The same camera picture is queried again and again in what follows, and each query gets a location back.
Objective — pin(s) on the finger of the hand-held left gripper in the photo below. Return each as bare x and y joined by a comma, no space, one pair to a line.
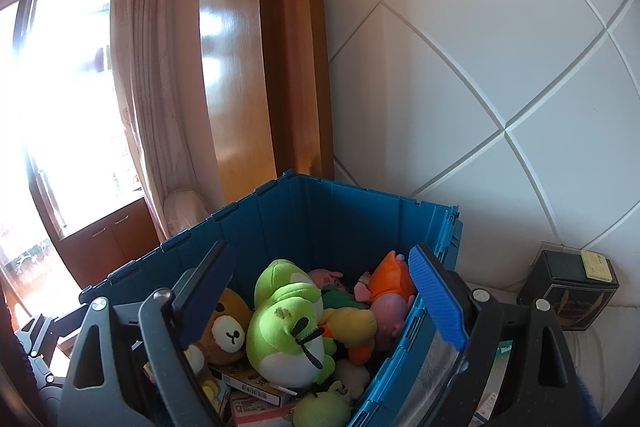
50,324
47,387

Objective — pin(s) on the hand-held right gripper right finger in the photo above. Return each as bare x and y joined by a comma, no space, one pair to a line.
440,297

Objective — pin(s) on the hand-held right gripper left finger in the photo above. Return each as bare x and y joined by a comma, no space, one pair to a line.
200,302

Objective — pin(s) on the large green frog plush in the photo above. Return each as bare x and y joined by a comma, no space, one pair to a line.
280,337

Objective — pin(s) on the yellow green orange duck plush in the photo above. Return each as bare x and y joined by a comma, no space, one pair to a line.
350,322

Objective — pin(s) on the orange and green medicine box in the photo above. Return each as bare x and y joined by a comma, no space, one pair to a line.
250,382

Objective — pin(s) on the blue plastic crate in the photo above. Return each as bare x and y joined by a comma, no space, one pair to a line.
340,227

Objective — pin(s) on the brown bear plush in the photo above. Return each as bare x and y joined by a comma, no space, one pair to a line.
227,322

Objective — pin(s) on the pink pig plush orange dress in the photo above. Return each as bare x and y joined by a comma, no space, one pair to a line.
390,277

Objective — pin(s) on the white round appliance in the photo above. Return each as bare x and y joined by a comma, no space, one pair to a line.
185,212

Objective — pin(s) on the colourful flat packet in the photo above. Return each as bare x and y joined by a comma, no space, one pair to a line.
215,394

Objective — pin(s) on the white and teal carton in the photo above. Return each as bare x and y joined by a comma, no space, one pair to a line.
495,382

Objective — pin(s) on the wooden cabinet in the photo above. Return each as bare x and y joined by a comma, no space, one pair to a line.
110,242

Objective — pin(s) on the black box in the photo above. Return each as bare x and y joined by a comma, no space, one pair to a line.
555,292

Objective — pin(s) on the blue and pink plush toy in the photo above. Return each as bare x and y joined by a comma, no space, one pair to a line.
325,279

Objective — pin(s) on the white plush toy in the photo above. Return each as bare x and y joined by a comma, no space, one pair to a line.
350,377

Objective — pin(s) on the pink and white carton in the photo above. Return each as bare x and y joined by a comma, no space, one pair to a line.
255,411

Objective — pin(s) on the small green frog plush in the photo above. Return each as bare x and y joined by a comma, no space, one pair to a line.
320,407

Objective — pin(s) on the blue fuzzy cloth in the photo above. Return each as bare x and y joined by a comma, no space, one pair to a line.
587,402

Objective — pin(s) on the wooden framed window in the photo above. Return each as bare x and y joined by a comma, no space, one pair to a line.
65,107

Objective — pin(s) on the beige curtain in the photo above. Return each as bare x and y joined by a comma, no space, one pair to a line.
150,82

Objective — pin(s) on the white padded headboard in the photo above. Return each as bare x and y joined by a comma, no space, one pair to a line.
475,57

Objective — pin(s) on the glossy wooden panel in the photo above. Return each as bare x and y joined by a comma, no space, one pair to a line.
235,57

